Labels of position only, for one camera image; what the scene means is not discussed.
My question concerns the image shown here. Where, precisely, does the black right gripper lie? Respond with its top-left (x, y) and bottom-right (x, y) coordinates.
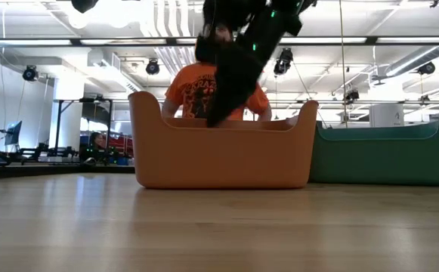
top-left (206, 7), bottom-right (304, 128)

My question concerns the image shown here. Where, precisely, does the person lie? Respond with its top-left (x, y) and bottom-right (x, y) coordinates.
top-left (161, 22), bottom-right (273, 122)
top-left (89, 131), bottom-right (106, 152)

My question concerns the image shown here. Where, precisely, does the orange plastic bin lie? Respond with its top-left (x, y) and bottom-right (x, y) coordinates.
top-left (127, 91), bottom-right (320, 190)

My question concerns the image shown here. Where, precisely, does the overhead light bar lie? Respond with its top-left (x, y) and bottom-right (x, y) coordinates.
top-left (0, 36), bottom-right (439, 48)

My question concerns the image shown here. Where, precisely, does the red storage cart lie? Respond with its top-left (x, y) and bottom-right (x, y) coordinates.
top-left (111, 134), bottom-right (134, 158)

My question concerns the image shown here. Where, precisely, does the green plastic bin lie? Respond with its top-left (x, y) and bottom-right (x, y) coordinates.
top-left (308, 109), bottom-right (439, 187)

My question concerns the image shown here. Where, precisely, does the background monitor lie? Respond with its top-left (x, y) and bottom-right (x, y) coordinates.
top-left (4, 119), bottom-right (23, 147)

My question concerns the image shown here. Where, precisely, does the black ceiling cable reel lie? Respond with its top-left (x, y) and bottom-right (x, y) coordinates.
top-left (273, 47), bottom-right (295, 76)
top-left (144, 58), bottom-right (161, 76)
top-left (416, 60), bottom-right (437, 76)
top-left (21, 64), bottom-right (39, 82)
top-left (344, 89), bottom-right (360, 104)

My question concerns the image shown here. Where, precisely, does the thin hanging cable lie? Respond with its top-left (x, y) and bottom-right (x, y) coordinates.
top-left (339, 0), bottom-right (350, 128)

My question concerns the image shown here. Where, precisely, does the black gantry frame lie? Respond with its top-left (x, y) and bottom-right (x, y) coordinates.
top-left (54, 97), bottom-right (114, 152)

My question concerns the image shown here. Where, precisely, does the black aluminium table frame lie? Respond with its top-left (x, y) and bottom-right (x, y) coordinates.
top-left (0, 162), bottom-right (136, 181)

